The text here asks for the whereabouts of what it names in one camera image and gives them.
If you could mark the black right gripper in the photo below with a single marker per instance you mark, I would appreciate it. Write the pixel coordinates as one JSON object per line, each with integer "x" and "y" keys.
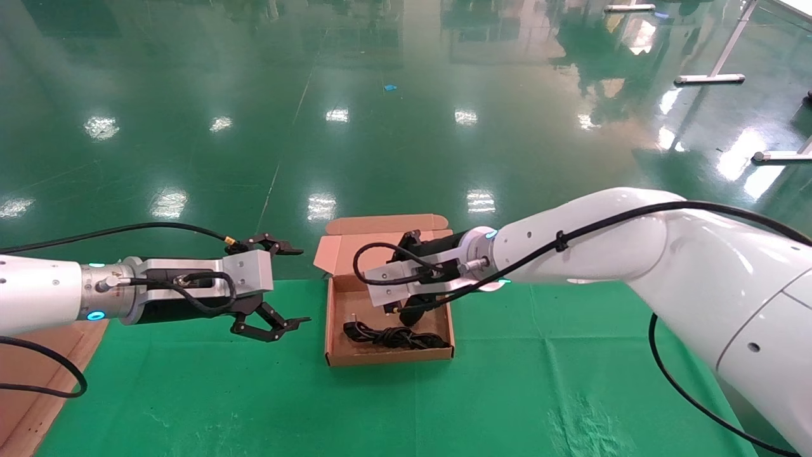
{"x": 441, "y": 244}

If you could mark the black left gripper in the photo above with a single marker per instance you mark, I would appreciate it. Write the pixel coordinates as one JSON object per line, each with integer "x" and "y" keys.
{"x": 190, "y": 310}

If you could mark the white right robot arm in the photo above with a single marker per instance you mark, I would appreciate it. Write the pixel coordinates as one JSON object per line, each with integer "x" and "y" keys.
{"x": 698, "y": 273}

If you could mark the open brown cardboard box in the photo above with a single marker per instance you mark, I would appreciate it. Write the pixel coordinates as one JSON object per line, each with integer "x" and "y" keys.
{"x": 346, "y": 304}

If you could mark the green tablecloth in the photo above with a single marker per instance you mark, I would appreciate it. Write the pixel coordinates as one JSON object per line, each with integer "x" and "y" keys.
{"x": 406, "y": 406}

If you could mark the large brown printed carton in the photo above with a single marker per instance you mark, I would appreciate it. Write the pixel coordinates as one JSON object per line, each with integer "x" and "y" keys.
{"x": 38, "y": 365}

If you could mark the white floor bar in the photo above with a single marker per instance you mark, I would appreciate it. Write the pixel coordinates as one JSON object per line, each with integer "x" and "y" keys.
{"x": 628, "y": 8}

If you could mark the white table leg with foot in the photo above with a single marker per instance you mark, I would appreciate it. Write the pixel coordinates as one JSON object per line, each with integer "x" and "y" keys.
{"x": 780, "y": 156}
{"x": 710, "y": 79}

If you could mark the white table top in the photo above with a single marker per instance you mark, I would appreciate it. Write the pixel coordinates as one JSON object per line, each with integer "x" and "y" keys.
{"x": 796, "y": 7}

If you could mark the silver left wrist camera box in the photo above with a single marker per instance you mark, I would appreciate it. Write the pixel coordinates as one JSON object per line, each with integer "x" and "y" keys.
{"x": 250, "y": 273}

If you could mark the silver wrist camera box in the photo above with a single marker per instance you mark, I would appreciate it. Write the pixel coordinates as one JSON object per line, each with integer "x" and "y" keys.
{"x": 393, "y": 289}
{"x": 250, "y": 273}

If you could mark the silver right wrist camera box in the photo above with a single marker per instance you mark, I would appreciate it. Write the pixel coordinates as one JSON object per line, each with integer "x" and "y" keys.
{"x": 393, "y": 289}

